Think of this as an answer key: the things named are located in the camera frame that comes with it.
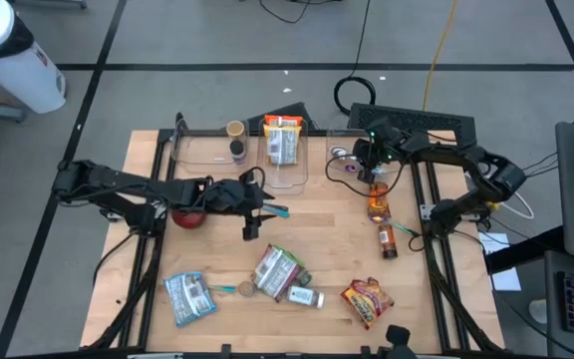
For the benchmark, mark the orange ramen packet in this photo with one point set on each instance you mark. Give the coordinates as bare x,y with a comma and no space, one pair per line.
283,120

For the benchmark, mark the white-label spice jar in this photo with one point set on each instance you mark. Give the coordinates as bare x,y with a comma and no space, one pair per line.
303,296

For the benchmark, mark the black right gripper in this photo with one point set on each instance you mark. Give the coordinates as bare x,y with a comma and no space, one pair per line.
389,147

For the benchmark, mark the cork-stoppered glass jar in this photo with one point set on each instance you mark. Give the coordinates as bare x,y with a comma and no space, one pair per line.
246,289

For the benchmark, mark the narrow clear plastic bin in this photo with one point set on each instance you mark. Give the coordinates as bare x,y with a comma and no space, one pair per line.
282,179

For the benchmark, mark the orange-brown spice bottle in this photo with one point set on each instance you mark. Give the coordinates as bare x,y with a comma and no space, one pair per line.
388,242

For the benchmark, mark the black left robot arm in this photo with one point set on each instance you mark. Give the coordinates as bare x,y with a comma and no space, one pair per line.
117,184

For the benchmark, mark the tan round cup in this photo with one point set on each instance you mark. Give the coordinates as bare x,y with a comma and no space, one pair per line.
235,129

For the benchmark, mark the black blocky device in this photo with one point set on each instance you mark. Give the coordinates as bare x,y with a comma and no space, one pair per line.
397,339

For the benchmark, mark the teal plastic utensil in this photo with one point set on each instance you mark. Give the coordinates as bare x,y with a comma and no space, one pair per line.
279,213

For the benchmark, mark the grey computer mouse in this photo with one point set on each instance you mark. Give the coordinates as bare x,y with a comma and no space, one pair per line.
538,311

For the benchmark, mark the white trash bin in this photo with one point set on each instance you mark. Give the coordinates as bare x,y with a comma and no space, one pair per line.
23,80

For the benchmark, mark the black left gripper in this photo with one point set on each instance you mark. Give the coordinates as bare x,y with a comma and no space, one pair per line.
227,197

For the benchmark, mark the blue ramen packet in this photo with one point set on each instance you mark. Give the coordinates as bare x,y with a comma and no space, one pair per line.
190,299

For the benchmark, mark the orange candy bar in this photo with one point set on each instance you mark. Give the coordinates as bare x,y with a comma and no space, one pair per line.
378,199

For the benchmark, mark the black table clamp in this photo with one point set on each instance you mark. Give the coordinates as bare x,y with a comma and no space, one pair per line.
225,351
365,352

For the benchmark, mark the wide clear plastic bin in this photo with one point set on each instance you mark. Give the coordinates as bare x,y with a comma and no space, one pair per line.
197,154
337,137

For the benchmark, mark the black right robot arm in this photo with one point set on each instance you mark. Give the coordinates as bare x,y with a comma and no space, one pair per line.
466,159

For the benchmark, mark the red and black bowl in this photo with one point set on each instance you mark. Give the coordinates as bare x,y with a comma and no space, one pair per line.
190,220

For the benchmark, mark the black perforated metal case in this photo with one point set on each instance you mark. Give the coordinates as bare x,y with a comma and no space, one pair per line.
441,119

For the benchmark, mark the yellow ramen packet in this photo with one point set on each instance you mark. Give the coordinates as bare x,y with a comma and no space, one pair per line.
282,144

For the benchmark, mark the white paper sheet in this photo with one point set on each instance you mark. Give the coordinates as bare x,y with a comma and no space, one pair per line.
503,279

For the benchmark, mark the black-lid spice jar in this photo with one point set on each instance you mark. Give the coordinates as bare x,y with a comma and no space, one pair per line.
237,148

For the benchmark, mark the green ramen packet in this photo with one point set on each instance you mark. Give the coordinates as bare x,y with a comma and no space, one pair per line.
277,271

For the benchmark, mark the red ramen packet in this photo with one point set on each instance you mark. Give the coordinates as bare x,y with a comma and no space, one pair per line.
367,301

